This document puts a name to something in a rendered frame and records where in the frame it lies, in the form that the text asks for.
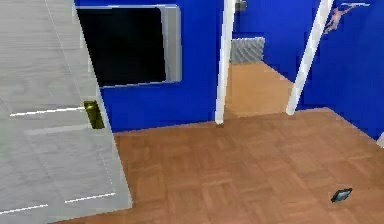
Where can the grey striped cabinet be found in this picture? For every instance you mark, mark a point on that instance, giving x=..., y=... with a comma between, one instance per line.
x=246, y=50

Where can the small black flat device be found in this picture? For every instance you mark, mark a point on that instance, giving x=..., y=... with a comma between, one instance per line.
x=341, y=195

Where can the white room door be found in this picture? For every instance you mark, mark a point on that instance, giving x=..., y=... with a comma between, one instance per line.
x=43, y=116

